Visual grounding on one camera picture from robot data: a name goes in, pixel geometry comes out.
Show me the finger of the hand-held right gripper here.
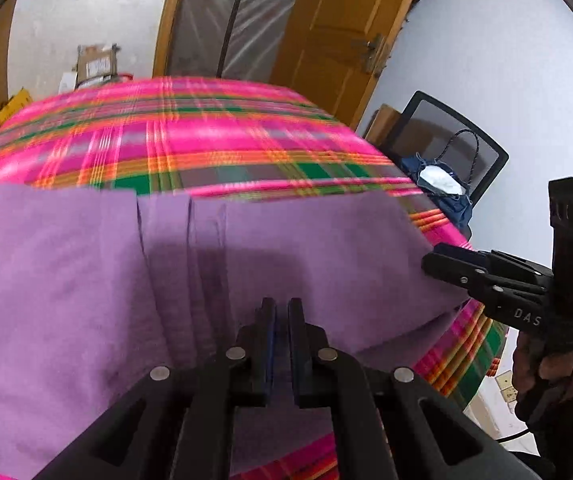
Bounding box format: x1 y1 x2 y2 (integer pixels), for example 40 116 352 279
421 251 548 307
435 243 553 287

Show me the wooden door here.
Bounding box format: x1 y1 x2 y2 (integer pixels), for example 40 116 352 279
271 0 430 131

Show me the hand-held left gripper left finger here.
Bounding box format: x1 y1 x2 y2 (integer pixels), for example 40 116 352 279
34 297 276 480

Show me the black cable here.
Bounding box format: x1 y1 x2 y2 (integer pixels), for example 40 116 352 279
494 342 573 445

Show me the person's right hand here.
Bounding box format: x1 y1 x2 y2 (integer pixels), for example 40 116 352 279
511 331 573 402

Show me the white cloth bundle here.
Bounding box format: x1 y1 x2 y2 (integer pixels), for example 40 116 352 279
417 164 467 196

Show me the wooden door frame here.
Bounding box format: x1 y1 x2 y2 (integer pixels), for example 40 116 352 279
152 0 192 78

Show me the cardboard box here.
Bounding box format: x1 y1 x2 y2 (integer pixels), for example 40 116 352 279
75 42 120 86

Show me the pink plaid blanket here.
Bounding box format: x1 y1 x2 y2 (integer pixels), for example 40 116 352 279
0 76 510 480

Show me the purple sweater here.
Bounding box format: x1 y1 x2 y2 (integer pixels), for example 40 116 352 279
0 184 472 478

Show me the blue bag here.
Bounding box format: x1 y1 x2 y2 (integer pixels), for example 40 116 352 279
399 129 482 241

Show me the wall power socket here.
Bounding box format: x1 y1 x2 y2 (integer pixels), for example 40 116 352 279
495 370 518 404

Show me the clear plastic door curtain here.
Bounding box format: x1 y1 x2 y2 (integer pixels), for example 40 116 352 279
166 0 312 83

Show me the yellow bag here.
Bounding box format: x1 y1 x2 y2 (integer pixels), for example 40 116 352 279
0 91 32 126

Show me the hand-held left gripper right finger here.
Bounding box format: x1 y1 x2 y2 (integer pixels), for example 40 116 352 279
288 297 542 480

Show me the black office chair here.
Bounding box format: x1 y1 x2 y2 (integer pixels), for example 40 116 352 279
381 91 510 226

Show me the flat cardboard sheet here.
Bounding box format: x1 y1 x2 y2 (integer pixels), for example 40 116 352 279
364 104 405 146

